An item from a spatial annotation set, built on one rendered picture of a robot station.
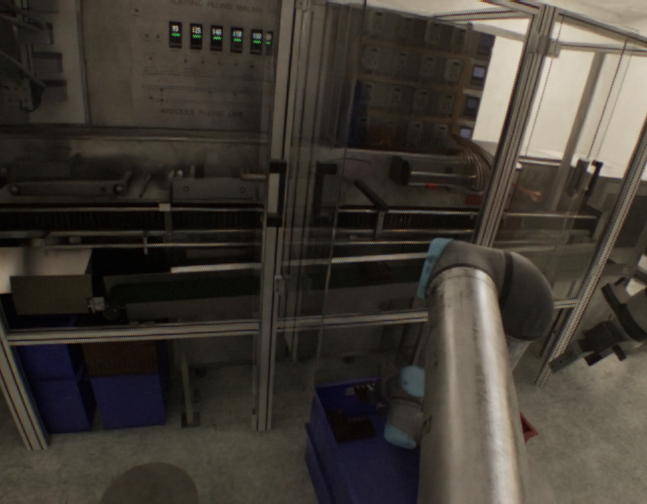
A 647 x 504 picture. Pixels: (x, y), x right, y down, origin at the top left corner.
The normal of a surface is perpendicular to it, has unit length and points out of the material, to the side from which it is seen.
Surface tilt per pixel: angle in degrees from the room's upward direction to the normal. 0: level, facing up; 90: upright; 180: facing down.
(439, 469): 51
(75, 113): 90
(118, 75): 90
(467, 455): 26
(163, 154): 90
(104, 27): 90
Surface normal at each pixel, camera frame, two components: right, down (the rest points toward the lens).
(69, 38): 0.26, 0.47
